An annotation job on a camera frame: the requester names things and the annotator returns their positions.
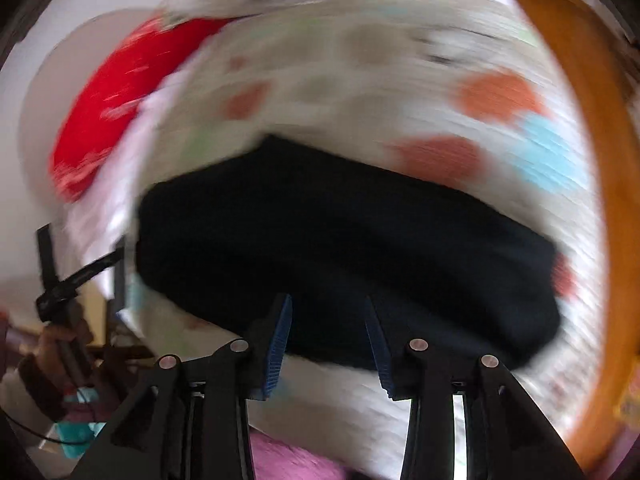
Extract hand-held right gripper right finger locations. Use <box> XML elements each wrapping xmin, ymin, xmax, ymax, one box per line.
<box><xmin>364</xmin><ymin>296</ymin><xmax>586</xmax><ymax>480</ymax></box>

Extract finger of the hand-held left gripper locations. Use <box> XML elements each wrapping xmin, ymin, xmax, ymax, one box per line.
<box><xmin>36</xmin><ymin>239</ymin><xmax>129</xmax><ymax>318</ymax></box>
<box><xmin>36</xmin><ymin>225</ymin><xmax>57</xmax><ymax>294</ymax></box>

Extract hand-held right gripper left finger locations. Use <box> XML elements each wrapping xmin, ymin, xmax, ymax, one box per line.
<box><xmin>70</xmin><ymin>294</ymin><xmax>293</xmax><ymax>480</ymax></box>

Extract black pants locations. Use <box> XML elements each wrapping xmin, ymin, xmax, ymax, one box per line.
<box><xmin>134</xmin><ymin>132</ymin><xmax>563</xmax><ymax>373</ymax></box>

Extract person's left forearm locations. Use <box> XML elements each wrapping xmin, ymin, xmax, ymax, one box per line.
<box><xmin>17</xmin><ymin>355</ymin><xmax>68</xmax><ymax>421</ymax></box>

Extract person's left hand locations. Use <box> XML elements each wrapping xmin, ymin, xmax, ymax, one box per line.
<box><xmin>39</xmin><ymin>317</ymin><xmax>94</xmax><ymax>366</ymax></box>

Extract pink cloth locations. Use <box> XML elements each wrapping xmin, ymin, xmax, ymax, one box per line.
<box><xmin>250</xmin><ymin>432</ymin><xmax>361</xmax><ymax>480</ymax></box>

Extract teal object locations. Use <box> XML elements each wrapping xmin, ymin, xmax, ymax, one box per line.
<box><xmin>55</xmin><ymin>390</ymin><xmax>108</xmax><ymax>458</ymax></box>

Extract heart patterned quilt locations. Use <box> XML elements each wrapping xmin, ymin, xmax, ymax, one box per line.
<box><xmin>65</xmin><ymin>0</ymin><xmax>608</xmax><ymax>476</ymax></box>

